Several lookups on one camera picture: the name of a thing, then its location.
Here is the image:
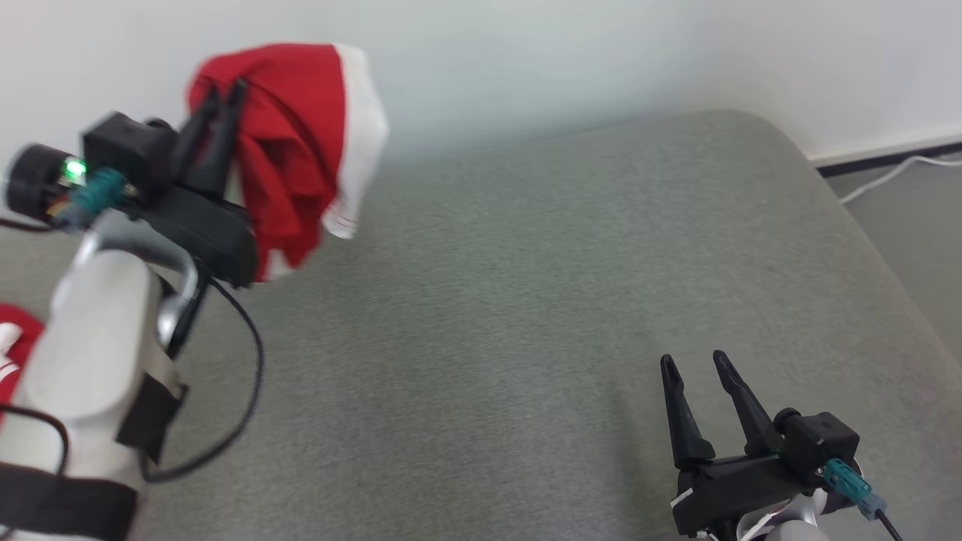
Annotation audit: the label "teal camera plug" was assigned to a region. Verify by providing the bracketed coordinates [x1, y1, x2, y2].
[69, 168, 130, 228]
[823, 458, 889, 521]

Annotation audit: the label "teal right camera plug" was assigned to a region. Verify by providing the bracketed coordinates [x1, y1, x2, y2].
[823, 458, 889, 521]

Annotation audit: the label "white floor cable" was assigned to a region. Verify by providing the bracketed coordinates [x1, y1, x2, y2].
[839, 154, 962, 205]

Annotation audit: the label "red shorts white waistband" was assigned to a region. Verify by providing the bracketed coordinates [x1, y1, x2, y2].
[186, 43, 390, 283]

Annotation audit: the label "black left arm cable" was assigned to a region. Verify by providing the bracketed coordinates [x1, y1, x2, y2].
[139, 277, 265, 483]

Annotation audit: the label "red basketball jersey white sleeves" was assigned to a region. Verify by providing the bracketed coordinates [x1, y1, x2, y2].
[0, 303, 46, 429]

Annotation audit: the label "black skirting strip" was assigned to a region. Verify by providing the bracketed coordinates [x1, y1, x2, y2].
[815, 141, 962, 179]

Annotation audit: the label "teal left camera plug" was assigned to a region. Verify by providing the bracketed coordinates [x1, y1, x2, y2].
[69, 168, 130, 228]

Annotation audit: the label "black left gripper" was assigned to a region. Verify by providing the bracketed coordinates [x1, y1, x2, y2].
[128, 79, 260, 290]

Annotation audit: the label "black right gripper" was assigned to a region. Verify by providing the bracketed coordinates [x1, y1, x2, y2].
[660, 350, 818, 538]

